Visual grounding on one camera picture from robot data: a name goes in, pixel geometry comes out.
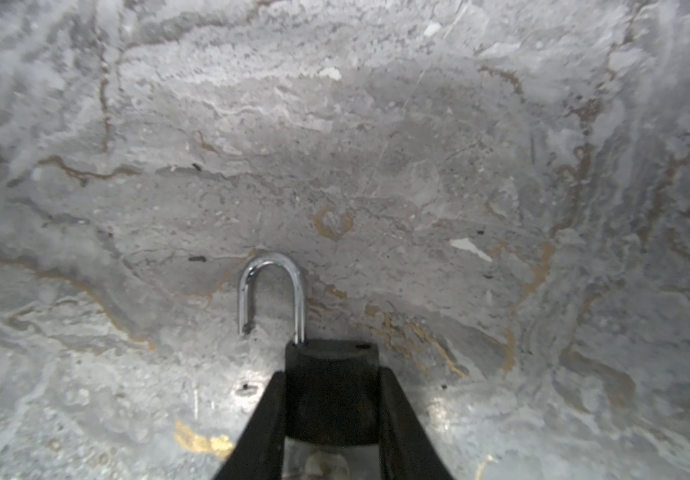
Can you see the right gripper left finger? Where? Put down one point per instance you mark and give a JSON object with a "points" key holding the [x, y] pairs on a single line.
{"points": [[259, 452]]}

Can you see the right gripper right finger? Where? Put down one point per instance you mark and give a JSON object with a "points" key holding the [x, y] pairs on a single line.
{"points": [[405, 450]]}

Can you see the black padlock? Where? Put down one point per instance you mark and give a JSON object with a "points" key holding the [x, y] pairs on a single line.
{"points": [[332, 386]]}

